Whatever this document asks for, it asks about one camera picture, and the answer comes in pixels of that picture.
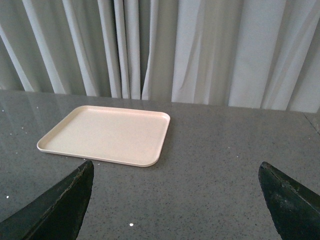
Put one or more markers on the beige rectangular plastic tray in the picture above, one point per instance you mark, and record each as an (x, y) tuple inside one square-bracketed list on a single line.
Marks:
[(109, 134)]

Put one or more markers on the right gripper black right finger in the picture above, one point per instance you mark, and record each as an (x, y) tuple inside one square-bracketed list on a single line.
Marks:
[(294, 208)]

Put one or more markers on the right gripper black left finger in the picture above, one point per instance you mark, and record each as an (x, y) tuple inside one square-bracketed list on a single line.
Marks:
[(57, 214)]

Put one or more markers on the grey pleated curtain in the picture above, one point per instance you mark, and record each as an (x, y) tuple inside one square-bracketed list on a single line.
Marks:
[(262, 54)]

